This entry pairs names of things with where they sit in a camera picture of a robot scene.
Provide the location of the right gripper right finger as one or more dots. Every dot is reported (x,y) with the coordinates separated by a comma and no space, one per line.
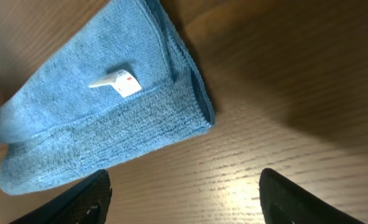
(283,201)

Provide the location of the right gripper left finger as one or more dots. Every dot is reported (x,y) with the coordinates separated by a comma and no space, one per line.
(87,202)

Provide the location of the blue microfiber cloth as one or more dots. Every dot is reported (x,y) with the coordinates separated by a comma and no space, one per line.
(121,87)

